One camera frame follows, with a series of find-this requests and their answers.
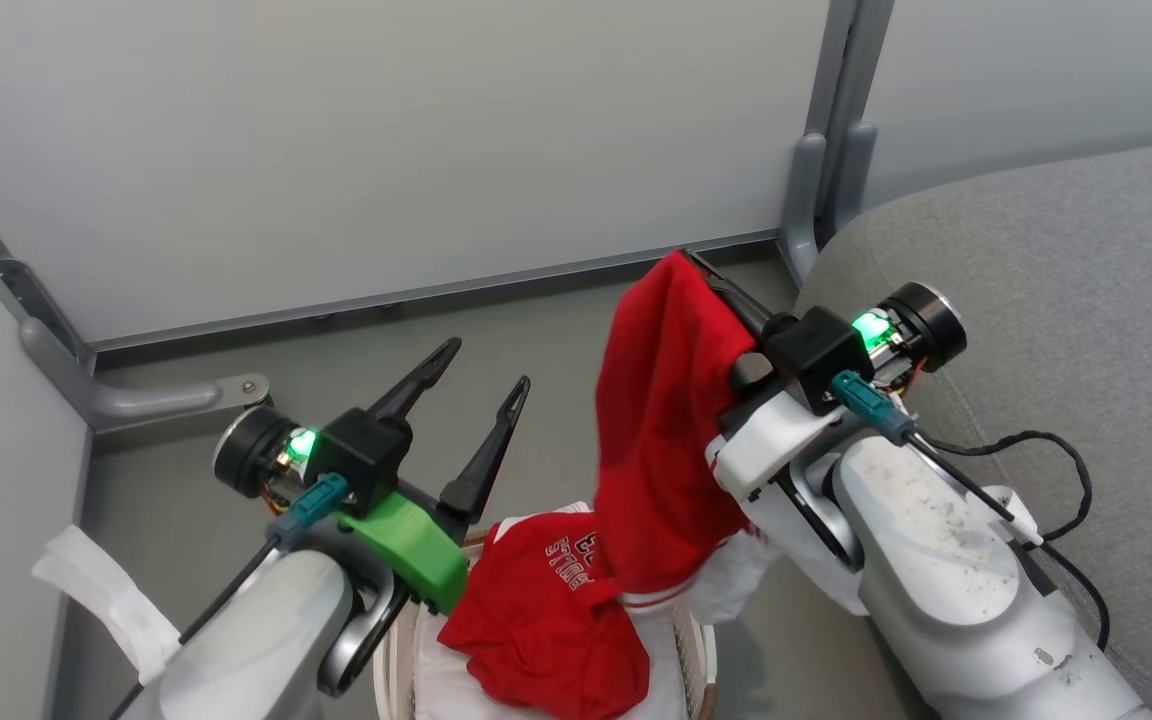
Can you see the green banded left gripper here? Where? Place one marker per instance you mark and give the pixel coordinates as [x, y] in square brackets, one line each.
[376, 455]

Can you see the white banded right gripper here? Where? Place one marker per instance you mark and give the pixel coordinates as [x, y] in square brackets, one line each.
[816, 355]

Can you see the red shirt with white trim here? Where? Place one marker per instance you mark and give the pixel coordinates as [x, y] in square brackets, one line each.
[661, 420]

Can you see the white cloth basket liner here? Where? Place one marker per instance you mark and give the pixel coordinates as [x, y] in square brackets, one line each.
[436, 685]

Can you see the white laundry basket brown rim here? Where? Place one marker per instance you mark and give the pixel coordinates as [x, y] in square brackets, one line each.
[701, 660]

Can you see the grey fabric sofa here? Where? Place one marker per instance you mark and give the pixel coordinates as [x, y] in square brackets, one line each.
[1066, 300]

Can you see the grey partition base rail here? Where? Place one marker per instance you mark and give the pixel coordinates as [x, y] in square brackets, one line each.
[436, 290]

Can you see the grey partition post with feet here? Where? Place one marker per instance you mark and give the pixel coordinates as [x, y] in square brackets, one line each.
[836, 110]

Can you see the grey partition foot bracket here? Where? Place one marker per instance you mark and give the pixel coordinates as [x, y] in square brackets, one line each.
[136, 400]

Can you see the grey slanted partition post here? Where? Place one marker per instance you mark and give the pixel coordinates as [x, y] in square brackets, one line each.
[6, 270]

